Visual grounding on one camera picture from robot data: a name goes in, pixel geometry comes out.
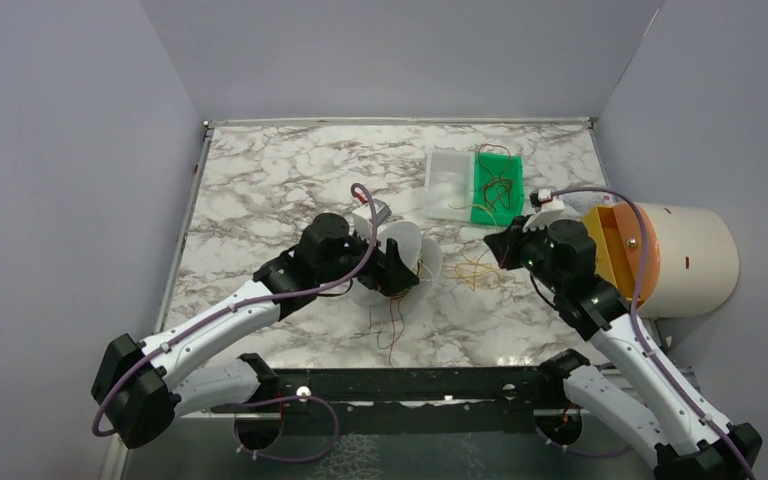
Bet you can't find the thin red wire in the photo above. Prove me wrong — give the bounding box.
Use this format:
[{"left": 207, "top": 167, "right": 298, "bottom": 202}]
[{"left": 387, "top": 298, "right": 406, "bottom": 367}]

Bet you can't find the thin black wire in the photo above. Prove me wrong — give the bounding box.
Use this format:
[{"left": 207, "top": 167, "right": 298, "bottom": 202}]
[{"left": 365, "top": 298, "right": 402, "bottom": 352}]

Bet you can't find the yellow cable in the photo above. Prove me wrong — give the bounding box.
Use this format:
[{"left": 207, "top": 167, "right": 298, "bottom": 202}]
[{"left": 440, "top": 198, "right": 511, "bottom": 293}]

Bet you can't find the white perforated filament spool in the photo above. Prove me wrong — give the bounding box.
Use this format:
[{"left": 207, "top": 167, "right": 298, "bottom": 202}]
[{"left": 349, "top": 220, "right": 442, "bottom": 317}]

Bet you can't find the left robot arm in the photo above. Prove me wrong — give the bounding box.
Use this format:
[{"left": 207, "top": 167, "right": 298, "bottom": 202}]
[{"left": 91, "top": 213, "right": 422, "bottom": 449}]

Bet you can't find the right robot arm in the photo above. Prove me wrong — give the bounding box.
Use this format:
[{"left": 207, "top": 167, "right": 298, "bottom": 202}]
[{"left": 484, "top": 216, "right": 762, "bottom": 479}]

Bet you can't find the green plastic bin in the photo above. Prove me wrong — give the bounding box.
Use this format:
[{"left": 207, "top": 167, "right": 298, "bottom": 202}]
[{"left": 470, "top": 152, "right": 525, "bottom": 227}]

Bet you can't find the white paper label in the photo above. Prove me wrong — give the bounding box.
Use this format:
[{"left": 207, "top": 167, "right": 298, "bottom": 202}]
[{"left": 563, "top": 191, "right": 616, "bottom": 215}]

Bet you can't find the white translucent plastic bin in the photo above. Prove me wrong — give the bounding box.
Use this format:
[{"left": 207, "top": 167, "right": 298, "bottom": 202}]
[{"left": 422, "top": 149, "right": 475, "bottom": 223}]

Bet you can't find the white and orange cylinder container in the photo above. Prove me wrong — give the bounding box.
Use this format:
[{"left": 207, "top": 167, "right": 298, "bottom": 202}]
[{"left": 582, "top": 202, "right": 739, "bottom": 318}]

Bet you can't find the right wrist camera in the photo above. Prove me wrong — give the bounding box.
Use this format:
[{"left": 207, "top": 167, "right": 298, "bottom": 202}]
[{"left": 523, "top": 188, "right": 565, "bottom": 231}]

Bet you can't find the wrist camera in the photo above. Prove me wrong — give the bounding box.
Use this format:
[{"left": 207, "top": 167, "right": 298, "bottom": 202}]
[
  {"left": 523, "top": 188, "right": 565, "bottom": 231},
  {"left": 351, "top": 200, "right": 392, "bottom": 237}
]

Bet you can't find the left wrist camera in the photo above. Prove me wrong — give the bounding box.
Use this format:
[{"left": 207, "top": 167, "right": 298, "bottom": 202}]
[{"left": 351, "top": 200, "right": 392, "bottom": 237}]

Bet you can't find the black mounting rail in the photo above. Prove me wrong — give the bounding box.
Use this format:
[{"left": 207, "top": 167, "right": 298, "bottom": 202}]
[{"left": 213, "top": 366, "right": 583, "bottom": 443}]

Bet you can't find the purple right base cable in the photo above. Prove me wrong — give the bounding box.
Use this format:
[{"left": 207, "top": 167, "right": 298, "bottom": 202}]
[{"left": 534, "top": 404, "right": 634, "bottom": 459}]

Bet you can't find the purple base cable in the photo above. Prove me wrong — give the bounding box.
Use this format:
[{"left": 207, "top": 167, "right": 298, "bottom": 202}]
[
  {"left": 234, "top": 394, "right": 344, "bottom": 465},
  {"left": 534, "top": 404, "right": 634, "bottom": 459}
]

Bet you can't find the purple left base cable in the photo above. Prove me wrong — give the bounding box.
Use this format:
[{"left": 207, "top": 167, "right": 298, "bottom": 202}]
[{"left": 234, "top": 394, "right": 344, "bottom": 465}]

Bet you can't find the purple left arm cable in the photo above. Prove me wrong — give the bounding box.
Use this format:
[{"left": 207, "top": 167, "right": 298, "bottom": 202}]
[{"left": 91, "top": 183, "right": 382, "bottom": 439}]

